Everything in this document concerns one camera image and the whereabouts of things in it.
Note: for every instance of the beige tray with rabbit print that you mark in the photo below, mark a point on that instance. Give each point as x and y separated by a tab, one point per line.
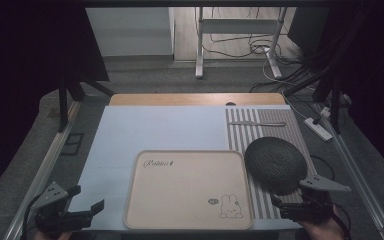
186	190

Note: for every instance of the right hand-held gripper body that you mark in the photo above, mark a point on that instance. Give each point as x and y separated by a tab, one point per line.
313	203

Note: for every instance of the silver table knife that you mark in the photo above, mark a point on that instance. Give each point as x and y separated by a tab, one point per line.
256	124

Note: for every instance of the white power strip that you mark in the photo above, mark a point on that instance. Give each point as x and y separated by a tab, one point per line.
318	129

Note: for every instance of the person's left hand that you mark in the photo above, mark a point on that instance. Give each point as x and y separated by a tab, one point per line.
63	236

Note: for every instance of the white metal stand frame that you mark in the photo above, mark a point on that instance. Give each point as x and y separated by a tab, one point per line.
236	26

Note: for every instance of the grey striped placemat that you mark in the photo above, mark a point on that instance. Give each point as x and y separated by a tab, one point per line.
280	123

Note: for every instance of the black floor bracket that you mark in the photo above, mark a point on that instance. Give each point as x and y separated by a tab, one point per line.
72	144

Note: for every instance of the dark round woven placemat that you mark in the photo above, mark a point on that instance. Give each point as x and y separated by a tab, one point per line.
275	165

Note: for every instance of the white cabinet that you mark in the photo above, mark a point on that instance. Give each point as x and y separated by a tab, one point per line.
130	31

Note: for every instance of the light blue table mat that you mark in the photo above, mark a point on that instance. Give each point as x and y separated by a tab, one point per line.
146	133

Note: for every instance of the black metal stand leg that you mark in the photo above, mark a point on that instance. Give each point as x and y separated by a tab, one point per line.
63	106
335	103

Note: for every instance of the person's right hand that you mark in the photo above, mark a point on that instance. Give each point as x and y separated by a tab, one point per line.
323	230

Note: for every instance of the aluminium rail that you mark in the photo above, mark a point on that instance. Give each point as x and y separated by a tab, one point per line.
356	176
43	170

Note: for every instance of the wooden table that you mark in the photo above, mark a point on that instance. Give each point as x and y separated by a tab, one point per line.
196	99

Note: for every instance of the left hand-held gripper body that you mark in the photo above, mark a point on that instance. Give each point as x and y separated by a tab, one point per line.
51	213

